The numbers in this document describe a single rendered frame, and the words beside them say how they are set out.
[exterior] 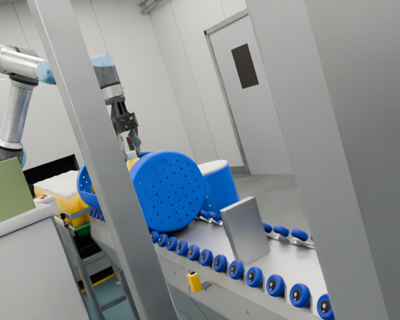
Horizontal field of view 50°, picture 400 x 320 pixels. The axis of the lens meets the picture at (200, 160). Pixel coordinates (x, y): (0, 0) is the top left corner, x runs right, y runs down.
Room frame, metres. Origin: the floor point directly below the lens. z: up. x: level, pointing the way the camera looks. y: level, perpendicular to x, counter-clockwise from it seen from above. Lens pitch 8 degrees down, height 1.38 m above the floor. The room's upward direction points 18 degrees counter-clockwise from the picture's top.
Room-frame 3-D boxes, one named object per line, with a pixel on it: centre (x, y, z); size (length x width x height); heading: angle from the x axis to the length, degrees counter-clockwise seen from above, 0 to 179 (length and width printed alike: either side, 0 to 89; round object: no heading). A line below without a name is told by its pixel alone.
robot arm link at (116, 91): (1.52, 0.22, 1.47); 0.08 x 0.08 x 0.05
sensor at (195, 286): (1.08, 0.08, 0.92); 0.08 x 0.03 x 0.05; 116
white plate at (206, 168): (2.06, 0.02, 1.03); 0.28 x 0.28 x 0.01
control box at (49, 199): (2.34, 0.89, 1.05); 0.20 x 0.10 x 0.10; 26
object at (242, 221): (1.09, -0.05, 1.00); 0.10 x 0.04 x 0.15; 116
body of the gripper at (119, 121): (1.52, 0.22, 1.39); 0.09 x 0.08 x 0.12; 26
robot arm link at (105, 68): (1.53, 0.22, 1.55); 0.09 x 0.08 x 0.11; 54
